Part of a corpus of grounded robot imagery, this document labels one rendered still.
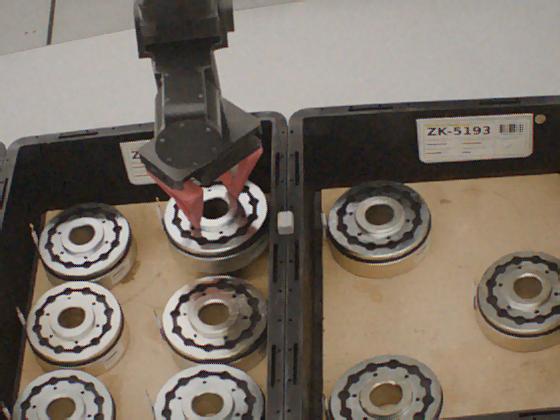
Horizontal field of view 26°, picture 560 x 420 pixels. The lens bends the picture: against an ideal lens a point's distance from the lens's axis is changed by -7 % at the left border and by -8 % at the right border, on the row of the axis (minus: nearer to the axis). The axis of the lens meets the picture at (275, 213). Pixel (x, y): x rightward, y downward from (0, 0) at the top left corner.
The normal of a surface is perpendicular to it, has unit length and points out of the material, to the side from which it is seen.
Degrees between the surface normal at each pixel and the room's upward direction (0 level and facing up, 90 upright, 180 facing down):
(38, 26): 0
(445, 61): 0
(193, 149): 90
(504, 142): 90
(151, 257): 0
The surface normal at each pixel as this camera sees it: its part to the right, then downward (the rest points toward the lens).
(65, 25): -0.12, -0.69
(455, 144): -0.01, 0.73
